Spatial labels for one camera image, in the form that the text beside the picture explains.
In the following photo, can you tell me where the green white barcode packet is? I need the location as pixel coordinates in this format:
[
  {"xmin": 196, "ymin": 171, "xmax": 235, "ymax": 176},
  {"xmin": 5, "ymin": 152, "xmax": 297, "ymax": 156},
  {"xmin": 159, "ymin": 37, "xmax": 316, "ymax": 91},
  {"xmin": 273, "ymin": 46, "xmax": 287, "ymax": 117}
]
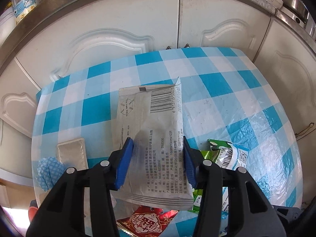
[{"xmin": 207, "ymin": 139, "xmax": 250, "ymax": 171}]

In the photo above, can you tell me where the blue patterned cloth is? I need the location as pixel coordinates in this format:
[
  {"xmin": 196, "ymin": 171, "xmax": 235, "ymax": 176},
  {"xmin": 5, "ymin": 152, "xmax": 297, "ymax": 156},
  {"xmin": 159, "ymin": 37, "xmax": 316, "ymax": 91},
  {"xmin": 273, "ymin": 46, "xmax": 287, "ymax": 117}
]
[{"xmin": 35, "ymin": 157, "xmax": 65, "ymax": 192}]

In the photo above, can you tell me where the wire cabinet handle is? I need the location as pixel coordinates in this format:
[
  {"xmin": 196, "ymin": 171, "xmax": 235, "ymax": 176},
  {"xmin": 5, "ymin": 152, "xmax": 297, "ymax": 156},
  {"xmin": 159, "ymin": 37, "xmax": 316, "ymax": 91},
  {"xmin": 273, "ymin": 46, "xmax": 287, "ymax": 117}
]
[{"xmin": 295, "ymin": 123, "xmax": 316, "ymax": 137}]

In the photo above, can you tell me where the white teal packet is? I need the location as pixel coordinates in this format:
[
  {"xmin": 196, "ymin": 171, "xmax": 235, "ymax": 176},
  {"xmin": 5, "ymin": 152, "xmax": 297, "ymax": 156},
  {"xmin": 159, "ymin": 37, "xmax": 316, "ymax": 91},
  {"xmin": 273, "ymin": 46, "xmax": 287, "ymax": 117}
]
[{"xmin": 221, "ymin": 187, "xmax": 232, "ymax": 221}]

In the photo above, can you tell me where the steel pot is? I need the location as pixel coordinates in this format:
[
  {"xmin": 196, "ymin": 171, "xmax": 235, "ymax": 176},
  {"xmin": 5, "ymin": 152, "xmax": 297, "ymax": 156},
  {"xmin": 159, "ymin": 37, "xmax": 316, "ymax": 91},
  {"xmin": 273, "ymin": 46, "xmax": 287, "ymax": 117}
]
[{"xmin": 280, "ymin": 0, "xmax": 309, "ymax": 21}]

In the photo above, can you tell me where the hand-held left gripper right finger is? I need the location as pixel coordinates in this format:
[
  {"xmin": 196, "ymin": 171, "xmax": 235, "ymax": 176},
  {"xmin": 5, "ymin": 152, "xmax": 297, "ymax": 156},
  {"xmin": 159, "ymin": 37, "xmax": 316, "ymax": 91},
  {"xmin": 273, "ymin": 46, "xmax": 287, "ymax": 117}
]
[{"xmin": 182, "ymin": 136, "xmax": 287, "ymax": 237}]

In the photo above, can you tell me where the white wet wipe packet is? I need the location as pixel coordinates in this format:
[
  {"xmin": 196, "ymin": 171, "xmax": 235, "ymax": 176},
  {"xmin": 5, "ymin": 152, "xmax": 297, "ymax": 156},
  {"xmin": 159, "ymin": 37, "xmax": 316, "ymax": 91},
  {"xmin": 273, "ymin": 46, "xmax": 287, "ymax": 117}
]
[{"xmin": 118, "ymin": 76, "xmax": 194, "ymax": 211}]

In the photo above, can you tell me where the blue cartoon mug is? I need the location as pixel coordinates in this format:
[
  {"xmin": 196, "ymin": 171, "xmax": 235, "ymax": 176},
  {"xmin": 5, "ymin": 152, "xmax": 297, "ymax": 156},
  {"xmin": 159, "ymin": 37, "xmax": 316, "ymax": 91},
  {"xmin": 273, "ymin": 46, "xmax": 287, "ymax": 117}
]
[{"xmin": 12, "ymin": 0, "xmax": 38, "ymax": 25}]

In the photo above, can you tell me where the red patterned packet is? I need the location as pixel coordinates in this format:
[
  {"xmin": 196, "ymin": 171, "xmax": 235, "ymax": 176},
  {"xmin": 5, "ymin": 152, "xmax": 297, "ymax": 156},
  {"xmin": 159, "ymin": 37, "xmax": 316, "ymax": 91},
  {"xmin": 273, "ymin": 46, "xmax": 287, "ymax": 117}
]
[{"xmin": 116, "ymin": 206, "xmax": 179, "ymax": 237}]

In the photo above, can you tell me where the blue white checked tablecloth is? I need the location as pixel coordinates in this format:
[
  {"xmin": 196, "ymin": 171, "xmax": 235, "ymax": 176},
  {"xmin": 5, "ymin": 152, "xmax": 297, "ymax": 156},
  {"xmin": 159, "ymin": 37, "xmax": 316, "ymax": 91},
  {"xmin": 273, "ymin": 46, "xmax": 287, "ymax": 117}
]
[{"xmin": 32, "ymin": 46, "xmax": 303, "ymax": 237}]

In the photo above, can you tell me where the green snack wrapper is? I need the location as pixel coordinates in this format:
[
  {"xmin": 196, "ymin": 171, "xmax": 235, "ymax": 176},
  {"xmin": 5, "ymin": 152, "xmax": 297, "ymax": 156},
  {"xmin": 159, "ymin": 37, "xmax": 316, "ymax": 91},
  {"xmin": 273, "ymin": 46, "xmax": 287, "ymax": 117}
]
[{"xmin": 188, "ymin": 188, "xmax": 204, "ymax": 214}]

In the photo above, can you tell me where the small green snack packet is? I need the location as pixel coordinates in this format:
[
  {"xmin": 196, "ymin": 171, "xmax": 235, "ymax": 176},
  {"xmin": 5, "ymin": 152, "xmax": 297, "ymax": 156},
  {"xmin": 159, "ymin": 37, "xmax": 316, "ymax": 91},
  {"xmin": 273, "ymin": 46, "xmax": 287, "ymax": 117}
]
[{"xmin": 200, "ymin": 150, "xmax": 218, "ymax": 165}]

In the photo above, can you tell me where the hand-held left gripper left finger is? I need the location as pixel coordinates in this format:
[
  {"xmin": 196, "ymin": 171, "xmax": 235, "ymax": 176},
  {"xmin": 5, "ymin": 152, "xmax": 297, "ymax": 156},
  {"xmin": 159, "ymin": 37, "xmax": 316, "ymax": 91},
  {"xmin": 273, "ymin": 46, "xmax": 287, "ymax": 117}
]
[{"xmin": 26, "ymin": 137, "xmax": 135, "ymax": 237}]

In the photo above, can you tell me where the white cabinet door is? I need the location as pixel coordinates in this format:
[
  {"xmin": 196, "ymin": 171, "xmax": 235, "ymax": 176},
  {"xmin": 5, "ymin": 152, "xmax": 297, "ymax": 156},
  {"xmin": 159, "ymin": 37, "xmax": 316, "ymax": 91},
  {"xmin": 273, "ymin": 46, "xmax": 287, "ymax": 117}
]
[
  {"xmin": 252, "ymin": 19, "xmax": 316, "ymax": 142},
  {"xmin": 15, "ymin": 0, "xmax": 180, "ymax": 93},
  {"xmin": 0, "ymin": 55, "xmax": 42, "ymax": 140},
  {"xmin": 179, "ymin": 0, "xmax": 272, "ymax": 63}
]

